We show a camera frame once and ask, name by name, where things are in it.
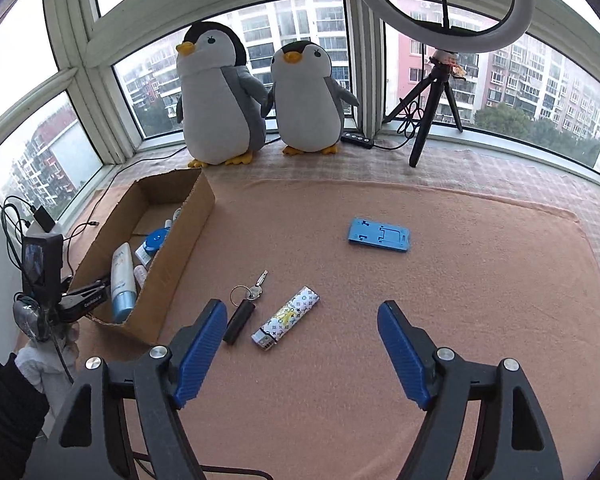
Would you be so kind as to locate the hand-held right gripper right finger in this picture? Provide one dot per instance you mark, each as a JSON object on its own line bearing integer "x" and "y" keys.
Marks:
{"x": 405, "y": 355}

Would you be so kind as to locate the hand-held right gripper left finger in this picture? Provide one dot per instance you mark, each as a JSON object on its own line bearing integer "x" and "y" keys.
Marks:
{"x": 200, "y": 355}

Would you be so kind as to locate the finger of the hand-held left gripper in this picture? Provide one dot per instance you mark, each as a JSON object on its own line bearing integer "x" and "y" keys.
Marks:
{"x": 87, "y": 287}

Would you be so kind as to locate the white sunscreen tube blue cap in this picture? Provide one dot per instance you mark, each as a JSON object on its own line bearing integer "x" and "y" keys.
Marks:
{"x": 122, "y": 280}

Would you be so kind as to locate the white jar with blue lid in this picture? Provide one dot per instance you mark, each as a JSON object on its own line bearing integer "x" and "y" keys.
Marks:
{"x": 155, "y": 241}

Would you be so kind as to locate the brown cardboard box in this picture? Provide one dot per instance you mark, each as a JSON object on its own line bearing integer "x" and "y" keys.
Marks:
{"x": 180, "y": 260}

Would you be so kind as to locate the small white bottle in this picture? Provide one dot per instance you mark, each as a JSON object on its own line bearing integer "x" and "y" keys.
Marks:
{"x": 167, "y": 224}

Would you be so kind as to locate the person's left forearm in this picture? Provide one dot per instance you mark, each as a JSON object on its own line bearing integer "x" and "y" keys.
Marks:
{"x": 5, "y": 420}

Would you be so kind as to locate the person's left hand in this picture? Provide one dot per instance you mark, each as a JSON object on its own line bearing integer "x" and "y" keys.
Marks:
{"x": 45, "y": 360}

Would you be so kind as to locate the black charger plug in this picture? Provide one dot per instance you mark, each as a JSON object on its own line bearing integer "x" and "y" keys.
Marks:
{"x": 44, "y": 217}

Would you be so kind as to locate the black key fob with keys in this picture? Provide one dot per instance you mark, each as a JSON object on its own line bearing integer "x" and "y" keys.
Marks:
{"x": 240, "y": 320}

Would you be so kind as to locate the pink blanket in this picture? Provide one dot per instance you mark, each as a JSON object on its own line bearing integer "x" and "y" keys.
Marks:
{"x": 380, "y": 285}

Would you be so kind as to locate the patterned lighter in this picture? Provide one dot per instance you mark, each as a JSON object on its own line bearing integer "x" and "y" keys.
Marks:
{"x": 285, "y": 320}

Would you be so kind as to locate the blue phone stand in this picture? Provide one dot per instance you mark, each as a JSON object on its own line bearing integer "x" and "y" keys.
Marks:
{"x": 380, "y": 235}

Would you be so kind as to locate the plaid mat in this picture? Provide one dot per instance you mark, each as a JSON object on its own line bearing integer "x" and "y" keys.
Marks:
{"x": 530, "y": 180}

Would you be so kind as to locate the large penguin plush toy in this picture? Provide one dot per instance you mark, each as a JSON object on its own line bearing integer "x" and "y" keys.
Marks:
{"x": 215, "y": 100}

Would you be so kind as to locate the black tripod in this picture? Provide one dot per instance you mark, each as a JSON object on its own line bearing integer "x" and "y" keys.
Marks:
{"x": 425, "y": 120}

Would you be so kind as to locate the small penguin plush toy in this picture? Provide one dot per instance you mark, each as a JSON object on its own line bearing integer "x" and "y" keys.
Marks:
{"x": 307, "y": 105}

